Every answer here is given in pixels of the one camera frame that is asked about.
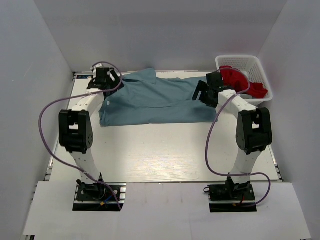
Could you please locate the white plastic basket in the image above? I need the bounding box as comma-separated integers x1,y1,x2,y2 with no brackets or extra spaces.
215,55,273,106

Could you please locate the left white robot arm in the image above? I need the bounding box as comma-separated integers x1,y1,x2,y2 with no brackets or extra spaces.
58,63,124,200

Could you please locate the red t-shirt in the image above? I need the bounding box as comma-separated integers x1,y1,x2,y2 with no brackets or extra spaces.
219,65,268,99

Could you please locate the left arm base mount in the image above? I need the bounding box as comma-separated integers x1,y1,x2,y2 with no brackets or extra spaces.
72,182,126,212

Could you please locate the blue-grey t-shirt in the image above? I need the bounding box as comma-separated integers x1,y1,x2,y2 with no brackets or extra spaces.
99,68,217,127

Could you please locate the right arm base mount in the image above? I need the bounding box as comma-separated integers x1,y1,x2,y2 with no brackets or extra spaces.
203,184,257,213

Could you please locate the blue label sticker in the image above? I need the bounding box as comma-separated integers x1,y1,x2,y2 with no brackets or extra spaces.
76,74,94,80

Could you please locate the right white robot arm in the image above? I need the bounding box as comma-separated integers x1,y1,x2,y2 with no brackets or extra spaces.
192,71,273,200

